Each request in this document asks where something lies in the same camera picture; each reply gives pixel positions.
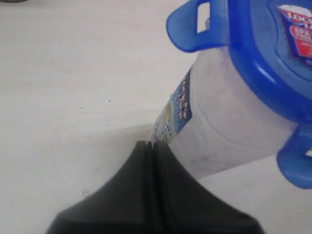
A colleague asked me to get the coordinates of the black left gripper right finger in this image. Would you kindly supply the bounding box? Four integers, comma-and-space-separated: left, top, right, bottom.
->
153, 141, 264, 234

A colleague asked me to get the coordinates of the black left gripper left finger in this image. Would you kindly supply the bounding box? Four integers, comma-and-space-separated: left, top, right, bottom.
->
47, 141, 153, 234

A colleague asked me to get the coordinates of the tall translucent plastic container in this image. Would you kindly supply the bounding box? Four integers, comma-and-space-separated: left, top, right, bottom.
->
151, 46, 297, 178

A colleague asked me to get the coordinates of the blue plastic snap lid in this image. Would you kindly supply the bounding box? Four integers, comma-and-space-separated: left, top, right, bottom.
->
166, 0, 312, 189

